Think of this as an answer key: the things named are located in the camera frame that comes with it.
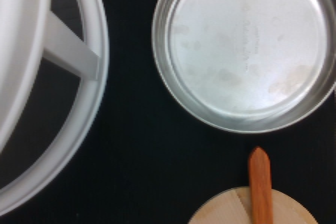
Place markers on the silver metal plate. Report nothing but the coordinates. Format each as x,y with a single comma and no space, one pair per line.
246,59

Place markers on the round wooden coaster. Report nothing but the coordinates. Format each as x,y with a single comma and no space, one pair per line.
230,208

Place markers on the white two-tier turntable shelf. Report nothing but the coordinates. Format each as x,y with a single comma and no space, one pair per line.
33,37

